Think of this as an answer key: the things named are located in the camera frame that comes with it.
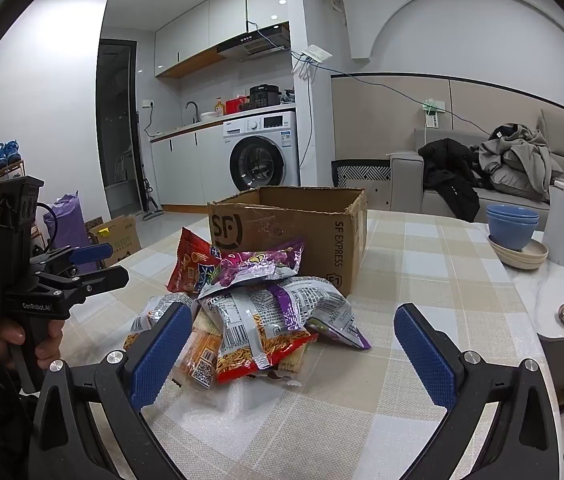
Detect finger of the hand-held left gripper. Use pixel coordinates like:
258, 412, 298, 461
36, 266, 130, 313
29, 243, 114, 281

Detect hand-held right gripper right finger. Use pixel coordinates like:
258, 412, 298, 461
393, 302, 563, 480

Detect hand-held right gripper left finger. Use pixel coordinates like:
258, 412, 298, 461
29, 301, 195, 480

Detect red snack bag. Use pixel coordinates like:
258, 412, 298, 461
167, 227, 223, 295

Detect pile of mixed snack packets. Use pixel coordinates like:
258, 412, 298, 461
124, 227, 373, 388

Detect purple silver snack bag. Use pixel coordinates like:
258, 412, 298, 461
267, 277, 373, 350

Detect brown cardboard box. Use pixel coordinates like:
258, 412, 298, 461
208, 186, 369, 297

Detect person's left hand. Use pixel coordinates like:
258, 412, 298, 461
0, 320, 65, 373

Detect small printed cardboard box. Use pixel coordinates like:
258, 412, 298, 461
86, 214, 143, 268

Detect grey floor mop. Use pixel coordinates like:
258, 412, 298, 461
134, 110, 165, 222

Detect beige checked tablecloth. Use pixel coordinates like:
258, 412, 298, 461
62, 207, 563, 480

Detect white lower kitchen cabinets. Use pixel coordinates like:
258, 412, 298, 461
151, 130, 227, 208

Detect white kitchen cabinets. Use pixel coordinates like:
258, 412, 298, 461
154, 0, 285, 79
151, 130, 227, 208

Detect dark glass door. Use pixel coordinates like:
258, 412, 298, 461
96, 39, 143, 211

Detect beige shallow bowl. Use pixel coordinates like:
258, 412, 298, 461
488, 235, 549, 263
492, 252, 549, 271

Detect white marble side table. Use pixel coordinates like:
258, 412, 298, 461
482, 220, 564, 411

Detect blue bowl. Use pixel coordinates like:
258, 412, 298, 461
486, 204, 539, 222
487, 216, 539, 252

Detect grey sofa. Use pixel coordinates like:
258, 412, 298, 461
389, 107, 564, 223

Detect black jacket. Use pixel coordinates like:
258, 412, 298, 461
418, 138, 483, 223

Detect black white patterned basket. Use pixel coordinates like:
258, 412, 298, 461
331, 159, 393, 211

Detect white washing machine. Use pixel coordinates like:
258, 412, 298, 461
222, 110, 300, 192

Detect grey jacket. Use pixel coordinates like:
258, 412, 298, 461
477, 122, 564, 203

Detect black pressure cooker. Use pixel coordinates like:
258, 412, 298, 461
248, 84, 283, 108

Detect white upper kitchen cabinets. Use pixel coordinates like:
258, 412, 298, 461
154, 0, 285, 79

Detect black range hood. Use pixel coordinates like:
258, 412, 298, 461
217, 22, 291, 62

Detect white router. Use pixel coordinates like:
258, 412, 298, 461
292, 45, 333, 81

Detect white wall power strip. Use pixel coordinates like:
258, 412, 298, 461
422, 99, 447, 131

